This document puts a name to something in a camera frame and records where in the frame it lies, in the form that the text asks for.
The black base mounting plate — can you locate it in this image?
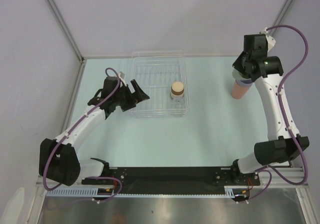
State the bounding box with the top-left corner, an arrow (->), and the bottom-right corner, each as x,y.
81,166 -> 261,196

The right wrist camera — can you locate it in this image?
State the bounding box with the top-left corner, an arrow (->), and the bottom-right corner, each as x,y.
259,27 -> 276,53

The clear glass cup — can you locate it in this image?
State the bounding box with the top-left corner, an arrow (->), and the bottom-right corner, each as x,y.
172,97 -> 186,110

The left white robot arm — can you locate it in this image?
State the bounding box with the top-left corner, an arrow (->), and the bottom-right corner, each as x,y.
38,76 -> 150,186

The aluminium frame rail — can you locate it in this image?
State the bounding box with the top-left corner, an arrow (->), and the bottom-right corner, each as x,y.
258,166 -> 308,188

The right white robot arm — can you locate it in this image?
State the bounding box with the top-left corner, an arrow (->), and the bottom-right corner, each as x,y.
230,33 -> 310,185

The clear wire dish rack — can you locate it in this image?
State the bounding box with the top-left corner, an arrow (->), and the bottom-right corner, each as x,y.
130,50 -> 190,117

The green cup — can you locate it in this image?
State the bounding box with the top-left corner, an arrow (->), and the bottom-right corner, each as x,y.
232,69 -> 250,81

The pink cup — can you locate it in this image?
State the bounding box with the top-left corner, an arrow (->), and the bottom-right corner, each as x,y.
231,81 -> 252,100

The purple cup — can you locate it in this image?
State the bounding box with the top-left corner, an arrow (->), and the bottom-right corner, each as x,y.
235,79 -> 253,88

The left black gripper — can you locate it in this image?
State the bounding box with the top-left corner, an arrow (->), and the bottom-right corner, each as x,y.
113,79 -> 149,112

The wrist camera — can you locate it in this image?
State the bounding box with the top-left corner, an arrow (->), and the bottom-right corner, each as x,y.
259,27 -> 276,53
118,71 -> 127,86

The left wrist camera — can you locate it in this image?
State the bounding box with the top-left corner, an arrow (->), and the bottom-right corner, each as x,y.
118,71 -> 127,86

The light blue cable duct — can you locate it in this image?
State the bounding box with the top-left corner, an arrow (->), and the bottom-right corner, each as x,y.
47,186 -> 249,198

